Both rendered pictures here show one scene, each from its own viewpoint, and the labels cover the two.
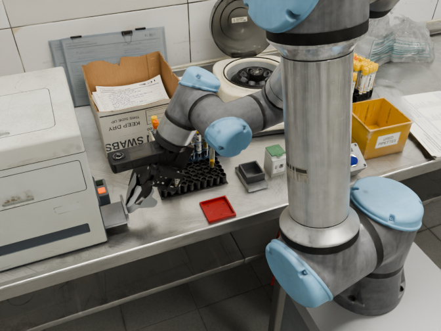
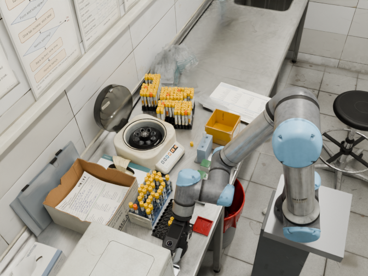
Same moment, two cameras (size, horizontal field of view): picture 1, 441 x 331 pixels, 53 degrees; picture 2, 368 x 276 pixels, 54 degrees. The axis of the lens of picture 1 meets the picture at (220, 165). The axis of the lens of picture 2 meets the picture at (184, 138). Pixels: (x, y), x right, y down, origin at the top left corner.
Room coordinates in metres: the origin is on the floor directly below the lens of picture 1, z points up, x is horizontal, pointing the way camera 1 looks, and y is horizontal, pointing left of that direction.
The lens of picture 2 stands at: (0.23, 0.54, 2.18)
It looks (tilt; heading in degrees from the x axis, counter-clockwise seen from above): 47 degrees down; 318
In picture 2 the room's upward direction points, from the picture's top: 4 degrees counter-clockwise
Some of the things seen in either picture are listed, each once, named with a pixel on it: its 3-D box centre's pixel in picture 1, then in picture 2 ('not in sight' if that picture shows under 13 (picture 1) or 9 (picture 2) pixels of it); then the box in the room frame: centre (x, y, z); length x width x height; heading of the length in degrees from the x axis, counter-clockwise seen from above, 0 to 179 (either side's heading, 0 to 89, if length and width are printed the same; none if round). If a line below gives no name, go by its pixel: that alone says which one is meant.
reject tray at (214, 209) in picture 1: (217, 209); (202, 225); (0.74, 0.01, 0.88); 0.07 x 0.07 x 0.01; 22
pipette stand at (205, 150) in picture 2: not in sight; (205, 149); (0.98, -0.27, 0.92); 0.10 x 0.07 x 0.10; 113
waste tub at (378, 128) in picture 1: (373, 128); (222, 128); (1.01, -0.42, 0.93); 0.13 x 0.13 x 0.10; 18
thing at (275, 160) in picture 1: (275, 160); (201, 179); (0.88, -0.14, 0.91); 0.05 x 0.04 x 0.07; 22
